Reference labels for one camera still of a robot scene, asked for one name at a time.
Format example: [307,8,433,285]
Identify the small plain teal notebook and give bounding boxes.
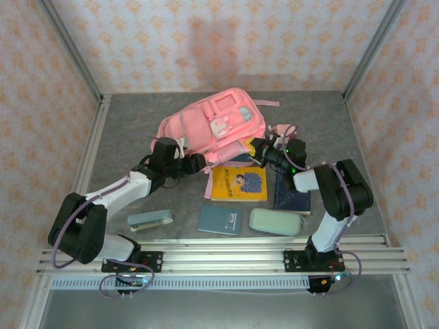
[235,153,257,169]

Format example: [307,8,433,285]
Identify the yellow book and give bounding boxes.
[211,166,268,203]

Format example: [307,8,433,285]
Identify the pink backpack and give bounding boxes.
[150,87,281,199]

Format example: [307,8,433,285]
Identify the large navy book horse drawing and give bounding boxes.
[273,167,312,216]

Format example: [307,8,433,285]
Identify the blue notebook white print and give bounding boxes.
[197,204,244,237]

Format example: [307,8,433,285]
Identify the blue grey stapler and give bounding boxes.
[127,209,174,233]

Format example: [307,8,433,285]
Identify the pale green pencil case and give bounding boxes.
[248,207,305,237]

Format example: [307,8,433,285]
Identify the grey metal lower panel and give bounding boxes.
[37,289,409,329]

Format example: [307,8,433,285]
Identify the aluminium side rail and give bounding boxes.
[54,95,112,247]

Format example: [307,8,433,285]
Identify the aluminium rail frame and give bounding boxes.
[36,234,412,277]

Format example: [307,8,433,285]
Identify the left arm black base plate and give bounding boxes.
[102,251,164,274]

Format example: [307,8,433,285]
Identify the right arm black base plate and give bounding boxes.
[283,249,345,273]

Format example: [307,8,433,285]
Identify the white slotted cable duct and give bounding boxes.
[50,276,311,291]

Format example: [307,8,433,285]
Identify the aluminium corner post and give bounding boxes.
[342,0,409,101]
[36,0,104,103]

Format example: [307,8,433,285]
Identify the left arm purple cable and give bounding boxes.
[50,132,156,300]

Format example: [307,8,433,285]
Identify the aluminium frame leg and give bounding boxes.
[19,276,52,329]
[393,273,429,329]

